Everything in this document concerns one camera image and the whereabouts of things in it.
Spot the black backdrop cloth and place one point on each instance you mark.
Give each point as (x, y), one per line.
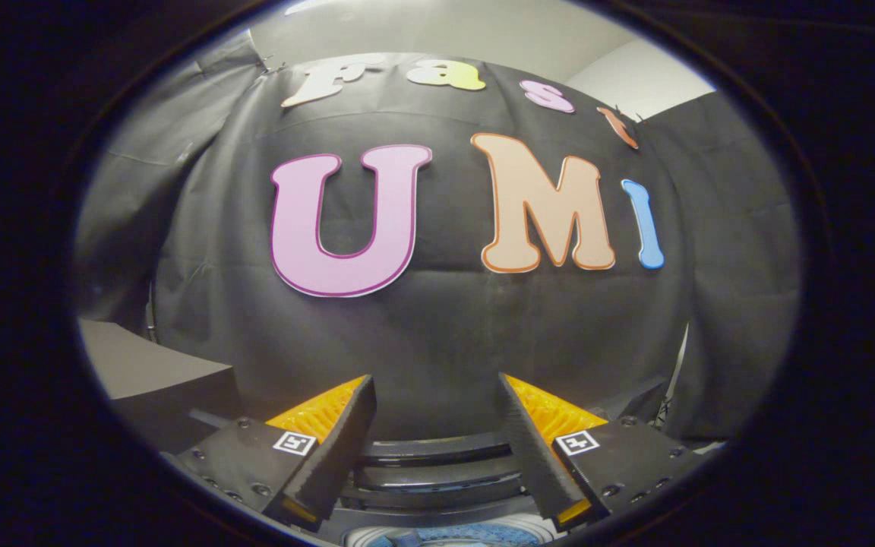
(445, 342)

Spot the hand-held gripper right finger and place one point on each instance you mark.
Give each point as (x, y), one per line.
(536, 448)

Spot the light blue garment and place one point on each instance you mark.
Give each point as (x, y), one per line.
(483, 535)

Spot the beige cabinet with dark top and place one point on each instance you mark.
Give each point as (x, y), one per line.
(156, 372)

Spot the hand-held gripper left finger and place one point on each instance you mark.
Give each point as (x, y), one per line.
(335, 448)

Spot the thin white pole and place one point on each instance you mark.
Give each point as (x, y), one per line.
(679, 358)

